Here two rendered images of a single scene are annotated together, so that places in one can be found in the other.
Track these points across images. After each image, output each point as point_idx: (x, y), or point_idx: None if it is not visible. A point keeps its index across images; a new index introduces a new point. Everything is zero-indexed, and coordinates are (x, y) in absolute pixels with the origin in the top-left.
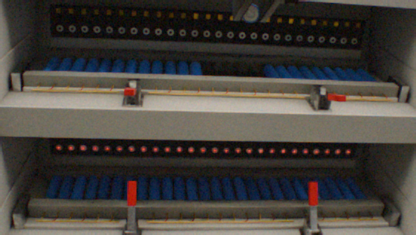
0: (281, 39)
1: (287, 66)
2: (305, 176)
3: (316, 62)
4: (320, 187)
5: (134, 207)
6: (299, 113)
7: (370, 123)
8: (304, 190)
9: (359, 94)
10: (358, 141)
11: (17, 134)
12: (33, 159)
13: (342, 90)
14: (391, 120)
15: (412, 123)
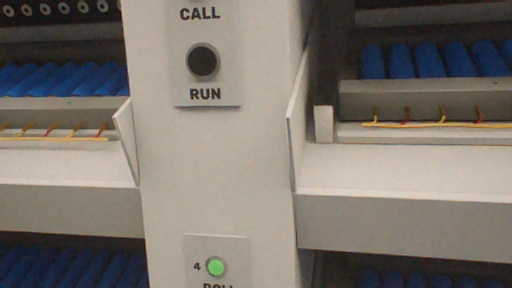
0: (35, 12)
1: (43, 62)
2: (104, 247)
3: (88, 51)
4: (104, 273)
5: None
6: None
7: (22, 197)
8: (72, 279)
9: (49, 128)
10: (25, 230)
11: None
12: None
13: (23, 119)
14: (61, 192)
15: (114, 200)
